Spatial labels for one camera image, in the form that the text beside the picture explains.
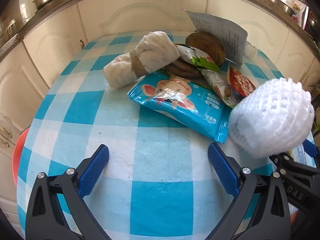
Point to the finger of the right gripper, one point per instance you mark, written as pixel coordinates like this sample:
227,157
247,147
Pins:
310,148

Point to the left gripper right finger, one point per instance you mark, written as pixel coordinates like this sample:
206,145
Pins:
271,217

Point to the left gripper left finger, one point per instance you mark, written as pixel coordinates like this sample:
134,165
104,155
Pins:
45,218

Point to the red snack wrapper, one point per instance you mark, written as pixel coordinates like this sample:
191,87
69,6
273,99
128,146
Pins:
239,82

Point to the blue cow snack packet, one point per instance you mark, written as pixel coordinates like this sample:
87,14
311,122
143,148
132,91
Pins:
185,101

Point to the green white snack wrapper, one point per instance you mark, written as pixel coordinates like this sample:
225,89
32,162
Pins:
196,57

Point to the red plastic basin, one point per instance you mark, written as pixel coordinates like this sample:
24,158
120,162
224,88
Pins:
16,157

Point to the blue checkered tablecloth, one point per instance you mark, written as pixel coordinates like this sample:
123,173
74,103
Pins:
158,182

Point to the steel bowl on counter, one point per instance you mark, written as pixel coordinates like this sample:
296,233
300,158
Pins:
284,7

